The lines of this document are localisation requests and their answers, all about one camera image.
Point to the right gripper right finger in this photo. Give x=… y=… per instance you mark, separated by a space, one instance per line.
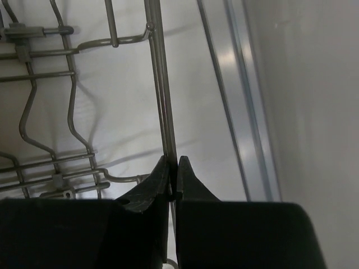
x=211 y=233

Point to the grey wire dish rack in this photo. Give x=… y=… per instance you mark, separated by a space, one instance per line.
x=77 y=172

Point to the aluminium side rail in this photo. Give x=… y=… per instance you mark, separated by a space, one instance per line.
x=228 y=37

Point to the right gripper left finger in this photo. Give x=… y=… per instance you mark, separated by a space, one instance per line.
x=128 y=232

